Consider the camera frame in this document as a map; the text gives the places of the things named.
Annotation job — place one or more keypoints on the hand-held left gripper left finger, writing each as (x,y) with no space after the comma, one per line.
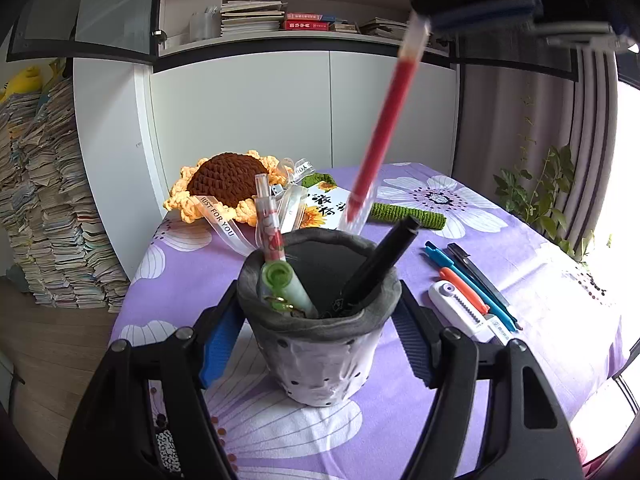
(220,340)

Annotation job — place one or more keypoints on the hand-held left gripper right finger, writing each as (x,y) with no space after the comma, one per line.
(415,345)

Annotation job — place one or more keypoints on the white utility knife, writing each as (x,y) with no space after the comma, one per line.
(450,300)

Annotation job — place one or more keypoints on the orange pen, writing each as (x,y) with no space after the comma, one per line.
(462,287)

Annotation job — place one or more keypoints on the white rectangular eraser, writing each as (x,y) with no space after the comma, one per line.
(495,329)

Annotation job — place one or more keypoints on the light green highlighter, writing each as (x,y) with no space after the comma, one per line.
(295,290)

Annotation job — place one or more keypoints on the black marker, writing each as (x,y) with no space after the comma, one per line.
(380,260)

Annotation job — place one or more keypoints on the teal pen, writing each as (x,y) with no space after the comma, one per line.
(450,260)

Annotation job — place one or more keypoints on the dark slim pen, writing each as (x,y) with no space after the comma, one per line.
(480,275)

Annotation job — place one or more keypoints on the grey white pen holder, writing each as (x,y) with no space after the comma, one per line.
(320,360)

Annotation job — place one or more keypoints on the pink patterned pen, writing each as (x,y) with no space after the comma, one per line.
(267,220)

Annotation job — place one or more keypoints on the red pen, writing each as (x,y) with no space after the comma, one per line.
(390,110)

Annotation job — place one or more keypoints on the dark cabinet door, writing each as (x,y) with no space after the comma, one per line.
(500,55)

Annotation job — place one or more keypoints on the stack of worn books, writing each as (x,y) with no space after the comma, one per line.
(382,29)

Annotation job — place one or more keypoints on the pale pink curtain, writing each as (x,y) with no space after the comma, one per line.
(500,120)

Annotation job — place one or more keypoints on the clear printed ribbon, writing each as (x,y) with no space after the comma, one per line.
(220,220)

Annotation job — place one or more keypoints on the purple floral tablecloth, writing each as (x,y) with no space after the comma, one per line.
(300,440)

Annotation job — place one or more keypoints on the small stack of books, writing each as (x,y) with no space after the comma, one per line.
(346,27)

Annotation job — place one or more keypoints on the crochet sunflower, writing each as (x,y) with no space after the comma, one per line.
(225,175)

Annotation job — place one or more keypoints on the white sunflower card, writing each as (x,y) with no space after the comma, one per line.
(325,205)

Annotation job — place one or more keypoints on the red thick book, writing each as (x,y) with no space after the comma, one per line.
(310,22)

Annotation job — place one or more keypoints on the green potted plant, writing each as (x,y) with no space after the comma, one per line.
(550,190)

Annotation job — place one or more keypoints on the tall pile of papers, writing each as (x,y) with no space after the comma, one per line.
(55,210)

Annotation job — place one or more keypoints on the white cabinet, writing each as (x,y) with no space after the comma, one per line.
(250,120)

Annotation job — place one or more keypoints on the stack of magazines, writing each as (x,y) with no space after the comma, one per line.
(252,17)

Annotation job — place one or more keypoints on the clear paper holder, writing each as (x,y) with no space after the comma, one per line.
(205,24)

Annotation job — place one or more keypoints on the yellow plush toy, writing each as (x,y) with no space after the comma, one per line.
(22,82)

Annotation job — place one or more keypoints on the glass cabinet door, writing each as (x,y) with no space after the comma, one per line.
(100,5)

